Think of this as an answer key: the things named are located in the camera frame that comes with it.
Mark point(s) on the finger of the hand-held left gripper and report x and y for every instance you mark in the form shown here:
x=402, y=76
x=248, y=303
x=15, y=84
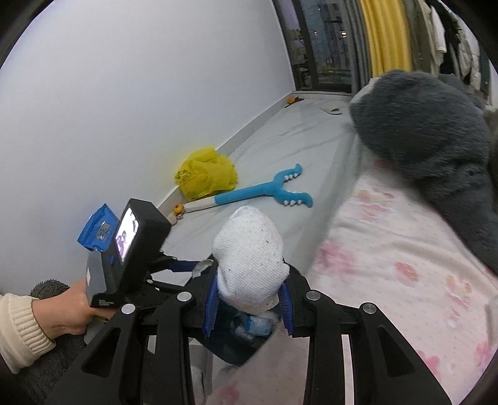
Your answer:
x=165, y=286
x=183, y=266

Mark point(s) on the flat pale scrap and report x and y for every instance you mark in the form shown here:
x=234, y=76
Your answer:
x=334, y=111

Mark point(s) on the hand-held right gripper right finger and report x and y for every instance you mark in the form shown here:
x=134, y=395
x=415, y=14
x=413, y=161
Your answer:
x=288, y=307

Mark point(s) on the grey floor sheet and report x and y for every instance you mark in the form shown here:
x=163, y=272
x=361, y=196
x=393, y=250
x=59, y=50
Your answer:
x=295, y=136

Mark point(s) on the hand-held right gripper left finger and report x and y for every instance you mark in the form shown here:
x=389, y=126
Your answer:
x=210, y=303

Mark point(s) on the dark grey fleece blanket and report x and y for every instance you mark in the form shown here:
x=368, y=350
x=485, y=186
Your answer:
x=420, y=128

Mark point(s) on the white sock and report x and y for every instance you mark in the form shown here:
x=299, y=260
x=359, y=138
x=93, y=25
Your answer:
x=249, y=257

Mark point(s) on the small orange object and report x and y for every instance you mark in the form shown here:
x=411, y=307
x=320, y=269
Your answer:
x=291, y=101

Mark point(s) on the person's dark fuzzy clothing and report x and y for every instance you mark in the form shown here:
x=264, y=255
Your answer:
x=50, y=288

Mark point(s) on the hanging clothes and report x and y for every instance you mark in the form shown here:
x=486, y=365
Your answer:
x=439, y=35

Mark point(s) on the person's left hand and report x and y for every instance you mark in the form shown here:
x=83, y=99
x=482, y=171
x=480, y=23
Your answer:
x=66, y=311

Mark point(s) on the blue claw back scratcher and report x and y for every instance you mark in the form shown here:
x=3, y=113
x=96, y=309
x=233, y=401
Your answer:
x=253, y=191

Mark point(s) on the yellow plastic bag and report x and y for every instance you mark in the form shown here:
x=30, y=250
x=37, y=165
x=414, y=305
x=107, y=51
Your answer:
x=206, y=175

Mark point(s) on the crumpled blue white wrapper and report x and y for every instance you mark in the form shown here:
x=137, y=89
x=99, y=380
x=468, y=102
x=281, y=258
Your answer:
x=258, y=324

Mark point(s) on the dark framed window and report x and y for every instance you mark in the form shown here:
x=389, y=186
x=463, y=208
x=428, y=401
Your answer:
x=323, y=39

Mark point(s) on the pink printed bed sheet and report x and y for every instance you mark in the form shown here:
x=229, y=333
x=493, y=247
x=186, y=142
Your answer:
x=389, y=241

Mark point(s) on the yellow curtain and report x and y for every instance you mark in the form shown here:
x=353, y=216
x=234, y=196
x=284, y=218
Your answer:
x=385, y=35

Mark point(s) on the blue wipes packet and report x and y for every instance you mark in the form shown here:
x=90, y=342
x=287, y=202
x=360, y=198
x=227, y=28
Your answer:
x=97, y=228

